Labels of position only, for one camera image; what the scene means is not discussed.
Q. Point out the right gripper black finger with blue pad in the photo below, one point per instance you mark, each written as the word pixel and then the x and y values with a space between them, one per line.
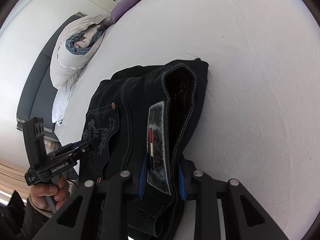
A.
pixel 225 209
pixel 96 210

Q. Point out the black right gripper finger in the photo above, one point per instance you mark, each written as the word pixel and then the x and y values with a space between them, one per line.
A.
pixel 90 146
pixel 72 148

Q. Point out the black denim pants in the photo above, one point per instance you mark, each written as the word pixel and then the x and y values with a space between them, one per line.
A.
pixel 141 120

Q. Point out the person's left hand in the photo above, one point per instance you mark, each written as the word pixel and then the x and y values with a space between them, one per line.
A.
pixel 39 192

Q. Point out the light blue pillow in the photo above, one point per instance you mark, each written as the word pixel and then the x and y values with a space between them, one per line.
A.
pixel 60 105

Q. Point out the grey upholstered headboard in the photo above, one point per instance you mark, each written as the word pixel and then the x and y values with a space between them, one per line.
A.
pixel 38 93

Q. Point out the white and blue duvet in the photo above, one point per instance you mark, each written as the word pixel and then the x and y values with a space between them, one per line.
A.
pixel 75 46

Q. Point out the white bed mattress sheet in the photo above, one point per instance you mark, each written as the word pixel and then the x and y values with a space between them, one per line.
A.
pixel 260 119

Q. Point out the purple pillow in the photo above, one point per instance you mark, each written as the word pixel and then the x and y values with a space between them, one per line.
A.
pixel 118 11

